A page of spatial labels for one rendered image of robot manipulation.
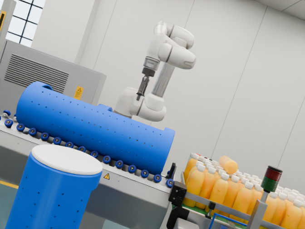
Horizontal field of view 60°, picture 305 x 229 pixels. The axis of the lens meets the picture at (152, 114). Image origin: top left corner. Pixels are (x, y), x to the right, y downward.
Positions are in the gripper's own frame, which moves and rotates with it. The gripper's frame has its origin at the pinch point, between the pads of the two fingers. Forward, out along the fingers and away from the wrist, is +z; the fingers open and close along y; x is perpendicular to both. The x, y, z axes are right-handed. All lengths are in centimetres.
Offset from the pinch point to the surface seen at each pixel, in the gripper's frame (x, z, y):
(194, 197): 46, 35, 20
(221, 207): 60, 35, 20
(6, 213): -85, 131, -63
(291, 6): 139, -208, -268
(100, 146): -9.9, 29.2, 12.4
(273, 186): 72, 13, 39
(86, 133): -19.4, 25.3, 13.8
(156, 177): 24.5, 35.2, 10.6
